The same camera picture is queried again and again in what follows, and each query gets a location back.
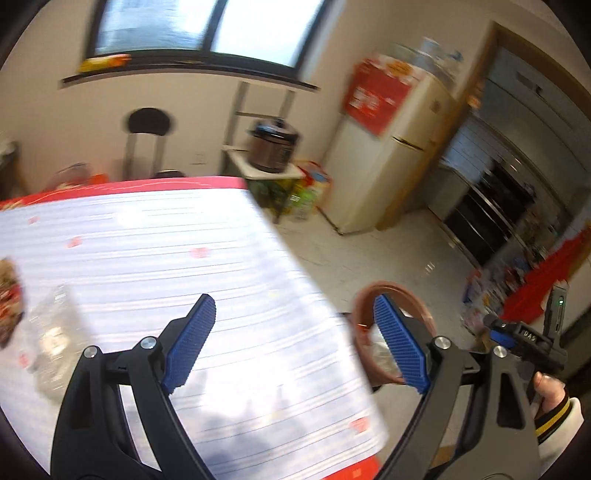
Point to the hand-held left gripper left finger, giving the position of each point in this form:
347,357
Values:
189,341

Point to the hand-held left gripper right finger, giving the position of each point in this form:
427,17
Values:
401,344

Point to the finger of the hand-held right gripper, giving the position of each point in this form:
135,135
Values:
497,330

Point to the white plastic bag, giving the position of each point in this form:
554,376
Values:
382,353

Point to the brown round trash bin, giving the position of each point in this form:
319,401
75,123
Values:
364,300

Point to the clear plastic tray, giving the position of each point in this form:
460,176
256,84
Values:
57,341

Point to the red gold wrapper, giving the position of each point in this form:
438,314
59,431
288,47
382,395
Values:
10,300

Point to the person's right hand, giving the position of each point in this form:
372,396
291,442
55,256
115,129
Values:
549,392

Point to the pile of colourful packages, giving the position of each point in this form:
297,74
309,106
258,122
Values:
489,295

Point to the red hanging cloth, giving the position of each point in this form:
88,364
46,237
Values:
549,277

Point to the plaid tablecloth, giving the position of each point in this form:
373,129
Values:
184,254

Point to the black built-in oven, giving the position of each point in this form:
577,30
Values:
489,217

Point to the cream refrigerator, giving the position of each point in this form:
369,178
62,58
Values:
369,184

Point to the colourful shopping bag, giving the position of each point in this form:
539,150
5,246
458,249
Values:
314,189

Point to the white side table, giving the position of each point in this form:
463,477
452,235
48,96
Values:
263,174

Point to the orange plastic stool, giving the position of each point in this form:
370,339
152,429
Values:
99,179

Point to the clear plastic bowl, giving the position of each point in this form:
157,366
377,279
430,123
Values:
69,173

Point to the brown electric pressure cooker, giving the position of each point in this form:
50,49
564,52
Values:
272,147

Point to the black round chair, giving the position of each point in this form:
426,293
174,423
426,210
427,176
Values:
148,121

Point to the red printed cloth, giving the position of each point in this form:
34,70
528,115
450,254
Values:
378,99

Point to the black windowsill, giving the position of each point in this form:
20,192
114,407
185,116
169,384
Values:
184,69

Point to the clear storage containers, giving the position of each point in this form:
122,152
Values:
434,53

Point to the orange snack packet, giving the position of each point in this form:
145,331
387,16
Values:
104,63

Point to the black framed window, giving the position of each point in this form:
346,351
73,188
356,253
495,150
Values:
207,27

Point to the wooden door frame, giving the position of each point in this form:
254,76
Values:
401,203

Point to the white wall socket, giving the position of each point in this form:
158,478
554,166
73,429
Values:
199,160

